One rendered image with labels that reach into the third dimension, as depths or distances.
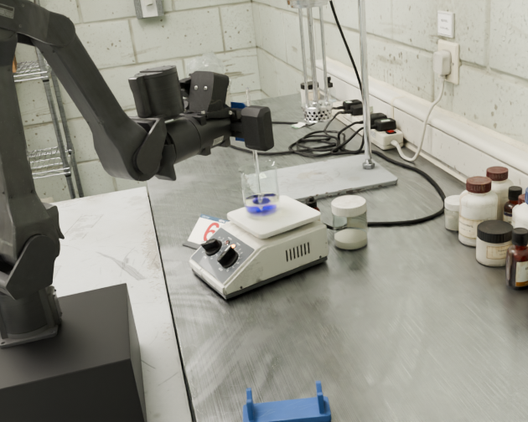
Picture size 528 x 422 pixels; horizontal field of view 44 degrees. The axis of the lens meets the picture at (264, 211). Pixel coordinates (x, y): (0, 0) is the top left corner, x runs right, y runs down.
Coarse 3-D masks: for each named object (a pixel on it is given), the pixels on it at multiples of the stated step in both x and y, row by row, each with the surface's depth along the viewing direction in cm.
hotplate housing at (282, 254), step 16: (224, 224) 110; (304, 224) 106; (320, 224) 105; (256, 240) 102; (272, 240) 102; (288, 240) 102; (304, 240) 104; (320, 240) 106; (256, 256) 100; (272, 256) 101; (288, 256) 103; (304, 256) 105; (320, 256) 107; (208, 272) 103; (240, 272) 99; (256, 272) 101; (272, 272) 102; (288, 272) 104; (224, 288) 99; (240, 288) 100
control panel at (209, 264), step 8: (216, 232) 109; (224, 232) 108; (224, 240) 106; (232, 240) 105; (240, 240) 104; (200, 248) 108; (224, 248) 105; (240, 248) 103; (248, 248) 101; (192, 256) 108; (200, 256) 107; (208, 256) 106; (216, 256) 104; (240, 256) 101; (248, 256) 100; (200, 264) 105; (208, 264) 104; (216, 264) 103; (240, 264) 100; (216, 272) 102; (224, 272) 100; (232, 272) 99; (224, 280) 99
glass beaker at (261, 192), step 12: (240, 168) 105; (252, 168) 107; (264, 168) 108; (276, 168) 103; (252, 180) 102; (264, 180) 102; (276, 180) 104; (252, 192) 103; (264, 192) 103; (276, 192) 105; (252, 204) 104; (264, 204) 104; (276, 204) 105; (252, 216) 105; (264, 216) 105
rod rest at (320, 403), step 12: (324, 396) 75; (252, 408) 73; (264, 408) 75; (276, 408) 74; (288, 408) 74; (300, 408) 74; (312, 408) 74; (324, 408) 74; (252, 420) 73; (264, 420) 73; (276, 420) 72; (288, 420) 72; (300, 420) 72; (312, 420) 73; (324, 420) 73
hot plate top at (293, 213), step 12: (288, 204) 110; (300, 204) 109; (228, 216) 108; (240, 216) 107; (276, 216) 106; (288, 216) 105; (300, 216) 105; (312, 216) 104; (252, 228) 102; (264, 228) 102; (276, 228) 102; (288, 228) 102
